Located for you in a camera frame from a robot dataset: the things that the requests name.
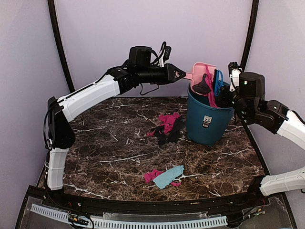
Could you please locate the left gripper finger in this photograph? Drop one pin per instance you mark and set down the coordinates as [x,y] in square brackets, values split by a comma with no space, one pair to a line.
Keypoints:
[177,77]
[177,70]

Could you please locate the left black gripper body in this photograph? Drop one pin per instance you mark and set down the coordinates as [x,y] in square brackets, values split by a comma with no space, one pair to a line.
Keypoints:
[169,75]

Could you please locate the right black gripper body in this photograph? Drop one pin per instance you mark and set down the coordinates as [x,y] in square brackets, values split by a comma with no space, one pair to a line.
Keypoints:
[224,101]

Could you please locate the pink plastic dustpan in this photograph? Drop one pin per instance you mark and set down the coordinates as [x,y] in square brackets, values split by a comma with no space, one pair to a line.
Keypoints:
[195,76]

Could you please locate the blue hand brush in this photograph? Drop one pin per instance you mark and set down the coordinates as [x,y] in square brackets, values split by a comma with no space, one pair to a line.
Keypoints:
[218,82]

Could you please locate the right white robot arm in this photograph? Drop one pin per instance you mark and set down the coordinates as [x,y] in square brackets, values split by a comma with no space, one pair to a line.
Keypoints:
[245,95]

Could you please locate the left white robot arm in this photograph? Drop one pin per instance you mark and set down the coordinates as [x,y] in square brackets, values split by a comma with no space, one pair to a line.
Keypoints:
[143,65]

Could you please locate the blue plastic waste bin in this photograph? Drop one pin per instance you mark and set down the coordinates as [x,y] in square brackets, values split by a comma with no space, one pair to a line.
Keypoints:
[205,125]

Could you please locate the pink paper scrap back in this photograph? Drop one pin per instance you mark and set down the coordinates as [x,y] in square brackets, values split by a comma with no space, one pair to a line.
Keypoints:
[168,121]

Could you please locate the light blue paper scrap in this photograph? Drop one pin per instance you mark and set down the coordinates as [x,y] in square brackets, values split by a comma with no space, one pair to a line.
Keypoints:
[164,179]

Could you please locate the pink paper scrap front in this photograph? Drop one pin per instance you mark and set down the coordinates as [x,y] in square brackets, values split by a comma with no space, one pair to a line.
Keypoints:
[151,175]

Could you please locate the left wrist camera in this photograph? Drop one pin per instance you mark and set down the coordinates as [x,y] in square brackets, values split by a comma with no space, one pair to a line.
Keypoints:
[164,54]

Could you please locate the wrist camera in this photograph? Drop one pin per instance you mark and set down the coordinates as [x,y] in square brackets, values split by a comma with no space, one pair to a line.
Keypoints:
[164,54]
[234,72]

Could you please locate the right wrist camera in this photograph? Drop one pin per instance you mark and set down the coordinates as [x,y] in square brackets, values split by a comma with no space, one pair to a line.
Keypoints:
[234,72]

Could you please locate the right black frame post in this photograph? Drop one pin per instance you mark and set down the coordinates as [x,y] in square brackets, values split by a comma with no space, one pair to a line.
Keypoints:
[250,33]

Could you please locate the black frame post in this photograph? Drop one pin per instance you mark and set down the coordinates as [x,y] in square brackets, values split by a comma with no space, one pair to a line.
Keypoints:
[59,45]
[250,33]

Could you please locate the black table front rail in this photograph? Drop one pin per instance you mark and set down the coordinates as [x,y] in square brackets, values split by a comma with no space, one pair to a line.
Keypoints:
[78,200]

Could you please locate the left black frame post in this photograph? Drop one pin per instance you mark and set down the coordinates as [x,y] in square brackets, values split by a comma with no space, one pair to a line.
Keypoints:
[59,45]

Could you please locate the white slotted cable duct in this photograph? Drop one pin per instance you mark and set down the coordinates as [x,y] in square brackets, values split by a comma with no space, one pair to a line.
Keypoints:
[132,221]

